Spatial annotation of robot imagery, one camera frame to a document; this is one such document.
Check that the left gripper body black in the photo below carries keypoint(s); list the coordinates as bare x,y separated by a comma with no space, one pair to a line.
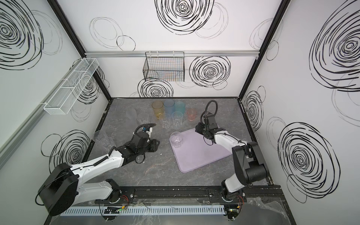
152,144

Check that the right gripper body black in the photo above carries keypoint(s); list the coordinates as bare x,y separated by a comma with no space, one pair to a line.
202,128

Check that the clear faceted glass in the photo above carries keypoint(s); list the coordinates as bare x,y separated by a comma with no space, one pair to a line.
176,139
165,120
177,118
108,143
143,118

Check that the lilac plastic tray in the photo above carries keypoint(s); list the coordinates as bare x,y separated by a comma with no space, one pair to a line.
195,152

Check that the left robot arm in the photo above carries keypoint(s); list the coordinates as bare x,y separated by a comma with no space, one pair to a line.
68,185

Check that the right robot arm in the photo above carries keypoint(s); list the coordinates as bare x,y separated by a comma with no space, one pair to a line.
249,163

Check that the pink short glass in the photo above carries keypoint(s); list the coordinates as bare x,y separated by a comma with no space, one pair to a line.
191,114

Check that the frosted clear tall glass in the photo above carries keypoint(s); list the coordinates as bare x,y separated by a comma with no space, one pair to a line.
131,115

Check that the teal tall glass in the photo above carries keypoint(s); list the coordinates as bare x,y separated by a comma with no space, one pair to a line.
180,107

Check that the yellow tall glass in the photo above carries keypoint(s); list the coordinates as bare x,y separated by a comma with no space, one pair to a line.
158,108

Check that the clear plain cup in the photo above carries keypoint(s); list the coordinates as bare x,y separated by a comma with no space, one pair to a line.
98,137

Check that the blue tall glass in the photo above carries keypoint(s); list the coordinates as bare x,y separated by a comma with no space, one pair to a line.
169,106

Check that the white mesh shelf basket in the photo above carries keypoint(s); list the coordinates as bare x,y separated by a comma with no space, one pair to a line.
78,86

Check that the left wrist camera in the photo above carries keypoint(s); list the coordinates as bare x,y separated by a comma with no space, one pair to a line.
147,129

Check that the black wire basket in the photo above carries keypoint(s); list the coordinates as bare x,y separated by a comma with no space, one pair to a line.
165,65

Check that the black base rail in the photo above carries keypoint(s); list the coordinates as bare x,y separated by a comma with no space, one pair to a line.
213,194

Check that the white slotted cable duct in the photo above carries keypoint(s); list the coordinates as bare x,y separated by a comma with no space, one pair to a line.
145,210

